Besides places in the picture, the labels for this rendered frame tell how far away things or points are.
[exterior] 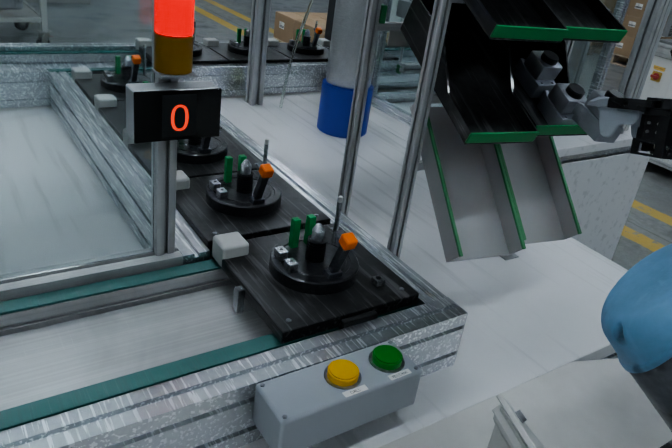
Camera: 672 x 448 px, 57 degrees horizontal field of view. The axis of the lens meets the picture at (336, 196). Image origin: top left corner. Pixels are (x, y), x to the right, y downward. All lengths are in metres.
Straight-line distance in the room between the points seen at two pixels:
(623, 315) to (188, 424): 0.48
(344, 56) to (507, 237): 0.89
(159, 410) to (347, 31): 1.28
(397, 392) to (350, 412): 0.07
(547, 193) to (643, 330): 0.70
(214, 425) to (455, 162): 0.60
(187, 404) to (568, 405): 0.57
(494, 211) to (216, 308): 0.50
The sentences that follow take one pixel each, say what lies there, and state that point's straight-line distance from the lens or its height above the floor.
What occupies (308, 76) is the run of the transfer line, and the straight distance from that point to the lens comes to 2.26.
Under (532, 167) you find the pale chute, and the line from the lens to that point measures 1.23.
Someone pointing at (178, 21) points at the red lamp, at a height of 1.33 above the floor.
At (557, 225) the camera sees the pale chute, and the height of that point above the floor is 1.01.
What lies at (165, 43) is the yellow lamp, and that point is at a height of 1.30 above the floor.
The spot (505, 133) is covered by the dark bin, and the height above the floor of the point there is 1.21.
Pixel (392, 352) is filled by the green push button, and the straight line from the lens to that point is 0.84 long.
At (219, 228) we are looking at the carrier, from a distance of 1.07.
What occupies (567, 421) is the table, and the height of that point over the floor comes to 0.86.
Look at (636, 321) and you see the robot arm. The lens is 0.56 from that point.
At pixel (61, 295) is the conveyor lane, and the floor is 0.95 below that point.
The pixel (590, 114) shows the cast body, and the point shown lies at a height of 1.25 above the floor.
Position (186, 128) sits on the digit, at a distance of 0.88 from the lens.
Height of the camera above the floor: 1.49
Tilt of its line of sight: 25 degrees down
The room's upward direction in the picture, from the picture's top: 8 degrees clockwise
